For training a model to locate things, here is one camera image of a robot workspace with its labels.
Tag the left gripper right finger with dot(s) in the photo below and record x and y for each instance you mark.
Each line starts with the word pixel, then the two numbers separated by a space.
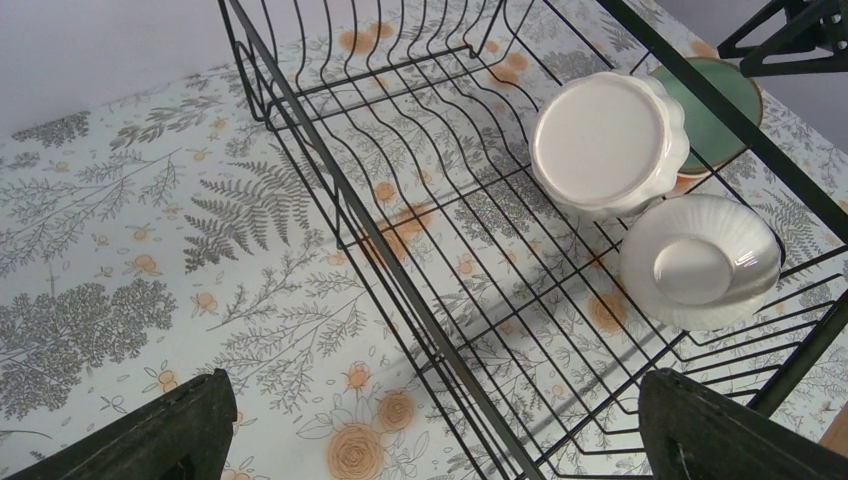
pixel 692 432

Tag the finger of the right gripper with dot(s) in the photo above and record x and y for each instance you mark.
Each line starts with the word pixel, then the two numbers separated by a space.
pixel 813 40

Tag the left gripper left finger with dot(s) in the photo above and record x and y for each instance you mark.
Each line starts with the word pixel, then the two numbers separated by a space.
pixel 185 433

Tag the mint green bowl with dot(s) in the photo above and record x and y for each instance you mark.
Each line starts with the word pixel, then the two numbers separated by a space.
pixel 712 144

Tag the orange bowl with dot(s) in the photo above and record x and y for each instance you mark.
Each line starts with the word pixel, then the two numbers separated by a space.
pixel 684 183

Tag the white cylindrical bowl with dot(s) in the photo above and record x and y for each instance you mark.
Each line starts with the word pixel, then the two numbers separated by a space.
pixel 607 144

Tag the black wire dish rack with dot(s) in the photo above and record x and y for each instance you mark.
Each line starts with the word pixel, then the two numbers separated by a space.
pixel 408 123

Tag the white round bowl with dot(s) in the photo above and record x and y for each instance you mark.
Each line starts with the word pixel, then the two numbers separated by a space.
pixel 700 262

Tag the floral table mat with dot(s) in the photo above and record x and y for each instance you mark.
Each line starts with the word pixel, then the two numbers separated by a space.
pixel 163 236

